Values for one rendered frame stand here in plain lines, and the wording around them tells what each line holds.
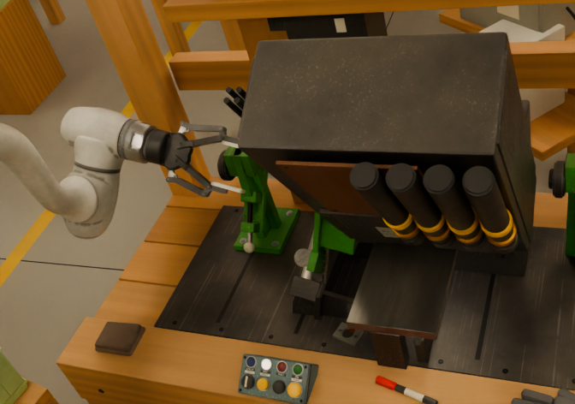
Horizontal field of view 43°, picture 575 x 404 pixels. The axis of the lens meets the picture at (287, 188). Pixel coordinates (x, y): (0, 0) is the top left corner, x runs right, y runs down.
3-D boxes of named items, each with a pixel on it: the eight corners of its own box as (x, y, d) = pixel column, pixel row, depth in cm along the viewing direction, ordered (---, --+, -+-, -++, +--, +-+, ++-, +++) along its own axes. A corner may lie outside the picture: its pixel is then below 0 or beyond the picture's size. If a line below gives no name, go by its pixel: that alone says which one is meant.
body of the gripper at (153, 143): (139, 163, 155) (179, 173, 153) (149, 124, 155) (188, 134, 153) (153, 164, 162) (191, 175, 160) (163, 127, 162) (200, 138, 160)
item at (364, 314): (437, 344, 124) (435, 333, 122) (348, 332, 131) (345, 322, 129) (474, 192, 150) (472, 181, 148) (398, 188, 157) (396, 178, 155)
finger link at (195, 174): (173, 152, 155) (169, 157, 156) (210, 186, 153) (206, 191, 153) (180, 153, 159) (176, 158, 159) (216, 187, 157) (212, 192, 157)
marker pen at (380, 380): (438, 403, 138) (437, 398, 137) (435, 409, 137) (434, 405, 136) (379, 377, 146) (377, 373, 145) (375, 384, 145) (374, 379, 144)
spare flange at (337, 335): (364, 332, 155) (363, 329, 155) (354, 346, 153) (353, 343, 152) (342, 323, 158) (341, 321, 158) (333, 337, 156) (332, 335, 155)
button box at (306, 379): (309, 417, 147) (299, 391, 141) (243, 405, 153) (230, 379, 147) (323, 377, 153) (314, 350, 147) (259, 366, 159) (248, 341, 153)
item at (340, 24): (375, 78, 146) (362, 10, 136) (297, 79, 153) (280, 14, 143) (389, 44, 154) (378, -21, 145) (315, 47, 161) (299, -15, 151)
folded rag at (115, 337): (95, 352, 169) (90, 344, 167) (111, 324, 175) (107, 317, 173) (132, 357, 165) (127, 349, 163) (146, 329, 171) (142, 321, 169)
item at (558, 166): (564, 205, 144) (564, 177, 139) (547, 204, 145) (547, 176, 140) (566, 181, 149) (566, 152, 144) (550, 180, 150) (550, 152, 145)
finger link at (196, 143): (180, 151, 159) (180, 145, 159) (228, 140, 157) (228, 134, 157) (174, 150, 155) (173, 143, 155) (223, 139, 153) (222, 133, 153)
